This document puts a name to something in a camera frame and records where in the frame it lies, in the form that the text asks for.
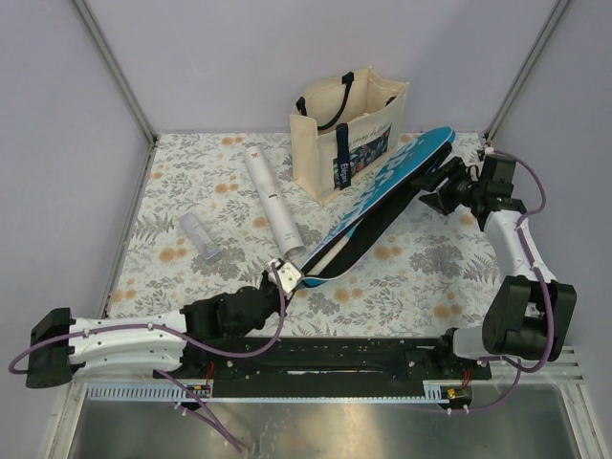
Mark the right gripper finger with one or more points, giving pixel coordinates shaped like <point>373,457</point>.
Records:
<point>439,202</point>
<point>432,179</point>

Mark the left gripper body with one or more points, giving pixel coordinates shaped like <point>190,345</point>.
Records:
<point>273,302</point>

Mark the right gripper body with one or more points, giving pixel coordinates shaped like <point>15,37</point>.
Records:
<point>461,188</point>

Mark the white shuttlecock tube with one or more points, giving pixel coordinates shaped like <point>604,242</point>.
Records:
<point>281,220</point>

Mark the blue racket cover bag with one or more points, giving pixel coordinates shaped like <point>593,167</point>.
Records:
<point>379,206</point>

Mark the clear plastic tube cap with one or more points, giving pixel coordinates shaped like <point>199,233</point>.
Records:
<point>197,234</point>

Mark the light blue racket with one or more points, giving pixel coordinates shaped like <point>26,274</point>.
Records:
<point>329,256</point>

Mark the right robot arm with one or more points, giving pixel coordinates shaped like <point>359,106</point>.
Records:
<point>528,320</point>

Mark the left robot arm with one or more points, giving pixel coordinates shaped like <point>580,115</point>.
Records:
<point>63,347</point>

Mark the beige canvas tote bag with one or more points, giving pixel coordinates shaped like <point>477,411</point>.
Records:
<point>341,127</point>

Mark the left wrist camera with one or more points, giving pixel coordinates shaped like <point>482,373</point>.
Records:
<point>285,275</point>

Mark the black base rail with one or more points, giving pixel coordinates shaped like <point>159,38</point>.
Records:
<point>316,368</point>

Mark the aluminium frame post right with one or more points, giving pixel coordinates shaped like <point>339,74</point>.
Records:
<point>536,52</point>

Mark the aluminium frame post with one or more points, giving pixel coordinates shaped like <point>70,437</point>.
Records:
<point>536,52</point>
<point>101,43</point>

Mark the aluminium frame post left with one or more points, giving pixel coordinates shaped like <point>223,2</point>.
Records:
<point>101,43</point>

